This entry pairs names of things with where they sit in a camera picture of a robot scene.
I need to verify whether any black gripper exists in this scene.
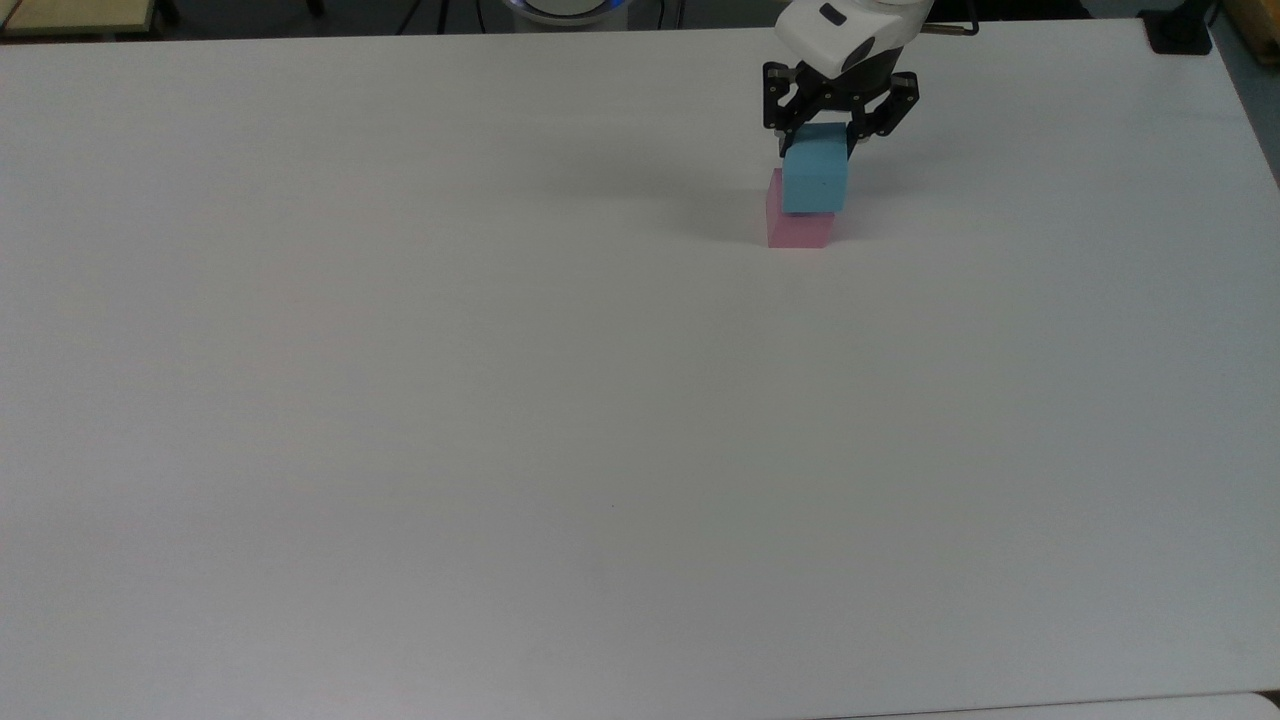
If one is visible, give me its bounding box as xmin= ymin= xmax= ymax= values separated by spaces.
xmin=762 ymin=50 xmax=922 ymax=160

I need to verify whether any blue cube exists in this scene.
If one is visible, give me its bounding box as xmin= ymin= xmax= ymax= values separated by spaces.
xmin=780 ymin=122 xmax=851 ymax=215

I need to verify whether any pink cube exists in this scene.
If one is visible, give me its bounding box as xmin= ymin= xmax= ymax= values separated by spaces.
xmin=766 ymin=167 xmax=834 ymax=249

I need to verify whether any black stand base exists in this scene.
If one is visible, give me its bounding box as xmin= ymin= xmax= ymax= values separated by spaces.
xmin=1140 ymin=0 xmax=1216 ymax=56

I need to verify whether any tan wooden furniture edge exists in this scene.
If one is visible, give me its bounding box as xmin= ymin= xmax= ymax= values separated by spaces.
xmin=1215 ymin=0 xmax=1280 ymax=67

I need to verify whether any yellow wooden board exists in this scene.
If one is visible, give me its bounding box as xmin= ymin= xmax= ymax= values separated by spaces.
xmin=0 ymin=0 xmax=161 ymax=37

